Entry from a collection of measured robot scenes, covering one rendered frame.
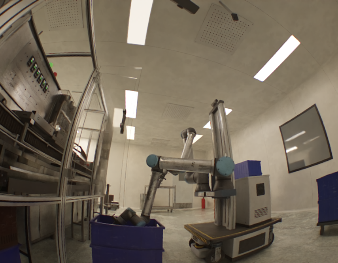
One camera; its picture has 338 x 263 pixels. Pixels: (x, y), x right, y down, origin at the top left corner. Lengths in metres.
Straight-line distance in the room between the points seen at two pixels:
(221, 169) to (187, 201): 5.38
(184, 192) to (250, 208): 5.04
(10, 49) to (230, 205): 2.27
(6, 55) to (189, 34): 2.11
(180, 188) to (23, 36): 6.37
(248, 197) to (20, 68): 2.29
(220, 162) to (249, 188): 0.52
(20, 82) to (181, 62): 2.24
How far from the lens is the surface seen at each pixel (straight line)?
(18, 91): 1.41
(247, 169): 2.77
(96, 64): 1.46
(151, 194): 1.37
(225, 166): 1.12
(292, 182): 3.73
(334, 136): 3.38
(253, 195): 1.54
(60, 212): 1.12
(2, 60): 1.29
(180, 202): 6.32
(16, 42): 1.37
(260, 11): 2.33
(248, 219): 1.54
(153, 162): 1.22
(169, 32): 2.21
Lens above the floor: 0.72
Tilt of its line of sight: 24 degrees up
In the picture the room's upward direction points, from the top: 2 degrees clockwise
